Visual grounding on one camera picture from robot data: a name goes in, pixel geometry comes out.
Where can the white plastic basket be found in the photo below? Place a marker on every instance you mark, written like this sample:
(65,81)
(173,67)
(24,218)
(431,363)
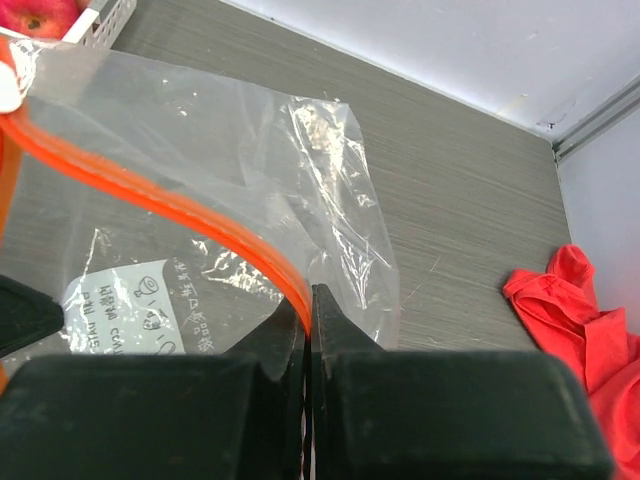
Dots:
(100,22)

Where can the clear zip top bag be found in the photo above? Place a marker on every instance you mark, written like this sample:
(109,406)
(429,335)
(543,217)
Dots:
(169,211)

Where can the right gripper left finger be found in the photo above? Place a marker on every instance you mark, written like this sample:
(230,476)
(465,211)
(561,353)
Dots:
(237,415)

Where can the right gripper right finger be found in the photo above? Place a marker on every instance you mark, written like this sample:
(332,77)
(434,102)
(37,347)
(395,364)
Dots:
(381,414)

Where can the right aluminium frame post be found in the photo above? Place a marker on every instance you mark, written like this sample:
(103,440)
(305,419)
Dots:
(609,114)

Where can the red apple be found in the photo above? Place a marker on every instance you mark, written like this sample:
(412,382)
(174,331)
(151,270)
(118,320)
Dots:
(44,19)

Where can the red cloth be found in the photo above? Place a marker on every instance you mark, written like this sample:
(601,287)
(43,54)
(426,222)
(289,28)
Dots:
(558,308)

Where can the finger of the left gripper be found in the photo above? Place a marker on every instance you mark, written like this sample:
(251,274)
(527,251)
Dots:
(27,316)

